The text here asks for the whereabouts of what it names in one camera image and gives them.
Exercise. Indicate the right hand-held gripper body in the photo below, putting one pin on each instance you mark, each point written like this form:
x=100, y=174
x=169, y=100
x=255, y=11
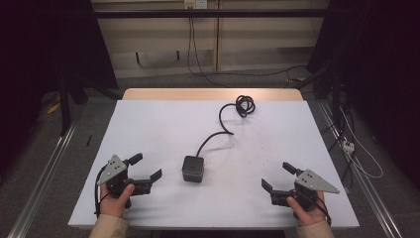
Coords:
x=310, y=183

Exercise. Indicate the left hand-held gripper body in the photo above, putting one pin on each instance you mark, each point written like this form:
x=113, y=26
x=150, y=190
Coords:
x=115, y=172

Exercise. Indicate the black cube power adapter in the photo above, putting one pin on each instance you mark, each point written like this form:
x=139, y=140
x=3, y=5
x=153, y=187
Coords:
x=192, y=168

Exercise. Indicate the person's right hand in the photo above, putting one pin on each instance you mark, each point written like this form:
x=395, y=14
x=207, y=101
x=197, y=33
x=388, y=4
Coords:
x=312, y=216

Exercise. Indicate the person's left hand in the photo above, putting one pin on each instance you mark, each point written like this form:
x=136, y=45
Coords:
x=114, y=206

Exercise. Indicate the white table cover sheet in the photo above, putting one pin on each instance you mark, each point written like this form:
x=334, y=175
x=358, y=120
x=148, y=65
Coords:
x=165, y=132

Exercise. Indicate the small black floor object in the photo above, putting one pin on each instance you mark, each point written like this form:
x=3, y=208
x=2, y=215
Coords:
x=88, y=140

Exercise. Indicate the black metal stand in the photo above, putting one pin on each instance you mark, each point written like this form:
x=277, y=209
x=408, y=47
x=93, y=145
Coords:
x=66, y=105
x=335, y=99

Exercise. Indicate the yellow floor tape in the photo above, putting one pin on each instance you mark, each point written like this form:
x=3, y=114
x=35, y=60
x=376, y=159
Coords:
x=53, y=107

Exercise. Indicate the wooden table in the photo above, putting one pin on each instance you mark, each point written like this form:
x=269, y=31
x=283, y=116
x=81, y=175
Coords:
x=211, y=94

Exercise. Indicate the black curtain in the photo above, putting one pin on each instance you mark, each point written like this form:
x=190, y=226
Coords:
x=379, y=66
x=39, y=49

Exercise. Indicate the black horizontal bar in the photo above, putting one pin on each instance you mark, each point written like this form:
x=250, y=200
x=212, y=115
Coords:
x=211, y=13

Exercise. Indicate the aluminium floor rail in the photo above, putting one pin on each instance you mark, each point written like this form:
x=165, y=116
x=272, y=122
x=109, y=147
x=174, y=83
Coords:
x=369, y=188
x=43, y=175

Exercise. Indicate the white wall socket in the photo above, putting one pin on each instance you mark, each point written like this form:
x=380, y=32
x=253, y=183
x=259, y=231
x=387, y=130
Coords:
x=195, y=3

